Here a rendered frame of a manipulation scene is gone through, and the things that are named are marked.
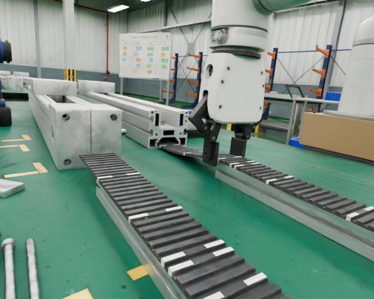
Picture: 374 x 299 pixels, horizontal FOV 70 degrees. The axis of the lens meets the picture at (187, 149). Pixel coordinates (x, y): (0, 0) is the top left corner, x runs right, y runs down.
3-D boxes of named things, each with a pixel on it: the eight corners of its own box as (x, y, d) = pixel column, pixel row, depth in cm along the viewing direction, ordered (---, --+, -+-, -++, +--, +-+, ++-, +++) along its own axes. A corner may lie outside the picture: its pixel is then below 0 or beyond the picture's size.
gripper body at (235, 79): (227, 39, 34) (218, 125, 37) (279, 50, 40) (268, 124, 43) (195, 44, 41) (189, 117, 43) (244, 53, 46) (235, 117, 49)
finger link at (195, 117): (186, 99, 37) (196, 135, 40) (228, 81, 40) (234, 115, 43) (182, 99, 38) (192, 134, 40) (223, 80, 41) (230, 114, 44)
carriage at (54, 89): (77, 105, 78) (76, 82, 77) (34, 104, 73) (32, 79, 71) (67, 100, 91) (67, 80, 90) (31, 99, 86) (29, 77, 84)
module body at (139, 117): (186, 146, 64) (189, 110, 62) (147, 149, 58) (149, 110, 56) (98, 107, 129) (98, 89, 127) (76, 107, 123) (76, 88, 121)
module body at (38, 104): (106, 152, 54) (106, 109, 52) (50, 155, 48) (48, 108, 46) (54, 107, 119) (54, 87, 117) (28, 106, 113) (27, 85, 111)
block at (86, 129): (134, 163, 48) (136, 110, 45) (57, 171, 41) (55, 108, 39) (118, 150, 55) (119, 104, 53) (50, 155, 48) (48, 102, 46)
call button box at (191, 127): (206, 137, 77) (209, 115, 75) (177, 139, 71) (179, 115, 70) (192, 132, 83) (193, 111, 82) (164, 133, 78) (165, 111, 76)
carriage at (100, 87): (114, 99, 109) (114, 82, 107) (86, 99, 103) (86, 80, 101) (103, 96, 122) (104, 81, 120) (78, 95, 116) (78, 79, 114)
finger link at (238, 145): (246, 124, 43) (240, 164, 45) (259, 124, 45) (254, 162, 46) (233, 121, 46) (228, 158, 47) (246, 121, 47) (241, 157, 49)
